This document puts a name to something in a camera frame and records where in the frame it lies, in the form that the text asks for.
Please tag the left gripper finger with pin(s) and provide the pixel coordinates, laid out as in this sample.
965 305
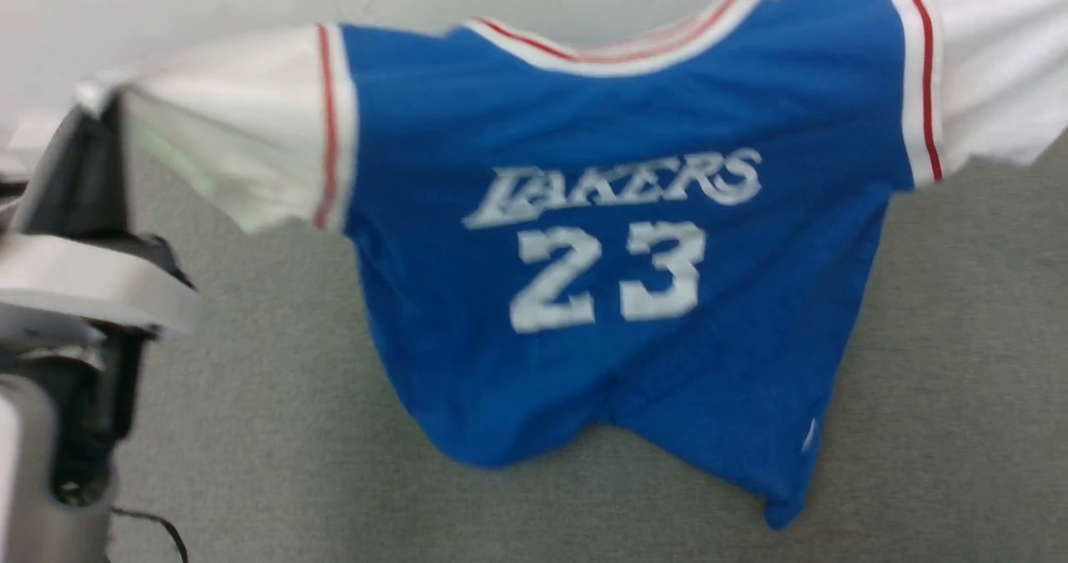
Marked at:
100 179
46 175

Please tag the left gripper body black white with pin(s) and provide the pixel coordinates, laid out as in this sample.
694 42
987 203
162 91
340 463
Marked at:
83 284

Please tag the blue white basketball jersey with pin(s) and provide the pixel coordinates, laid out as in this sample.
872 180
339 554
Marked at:
617 254

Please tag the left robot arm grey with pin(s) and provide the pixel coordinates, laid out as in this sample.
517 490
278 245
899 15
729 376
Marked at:
29 480

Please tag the grey fabric sofa cushion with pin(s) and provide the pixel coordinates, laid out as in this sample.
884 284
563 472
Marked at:
275 421

